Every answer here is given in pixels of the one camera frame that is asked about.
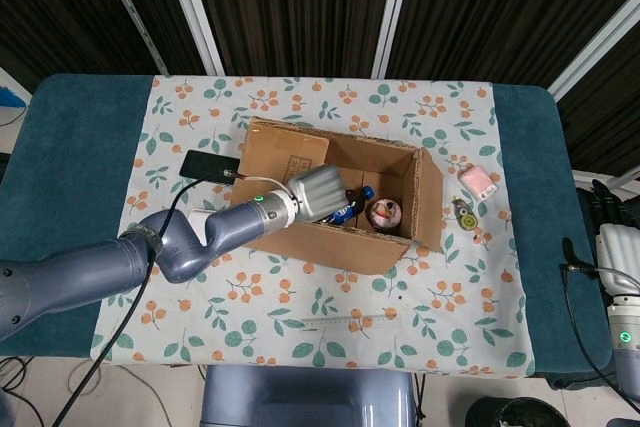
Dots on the dark bottle with blue cap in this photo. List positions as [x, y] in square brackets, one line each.
[357, 202]

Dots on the black smartphone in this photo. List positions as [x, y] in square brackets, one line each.
[205, 164]

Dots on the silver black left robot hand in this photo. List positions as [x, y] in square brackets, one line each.
[320, 192]

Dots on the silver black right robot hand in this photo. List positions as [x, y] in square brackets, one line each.
[620, 257]

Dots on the black trash bin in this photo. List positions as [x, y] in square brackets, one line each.
[515, 414]

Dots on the slanted white frame post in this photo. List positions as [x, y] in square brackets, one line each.
[595, 47]

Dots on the pink and white eraser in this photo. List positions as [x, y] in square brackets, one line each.
[477, 181]

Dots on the thin grey frame post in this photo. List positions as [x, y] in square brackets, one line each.
[132, 9]

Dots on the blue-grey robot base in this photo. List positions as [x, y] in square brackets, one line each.
[300, 397]

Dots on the brown cardboard shipping box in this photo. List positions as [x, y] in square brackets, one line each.
[325, 252]

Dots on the wide white frame post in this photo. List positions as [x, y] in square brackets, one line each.
[395, 7]
[192, 7]

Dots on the clear plastic ruler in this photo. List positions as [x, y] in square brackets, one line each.
[325, 321]

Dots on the orange fruit print tablecloth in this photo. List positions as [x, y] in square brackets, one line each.
[200, 307]

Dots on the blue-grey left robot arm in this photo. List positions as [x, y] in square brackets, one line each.
[100, 272]

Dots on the green correction tape dispenser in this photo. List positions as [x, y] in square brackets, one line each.
[467, 217]

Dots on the teal table cover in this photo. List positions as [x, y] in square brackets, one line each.
[75, 172]

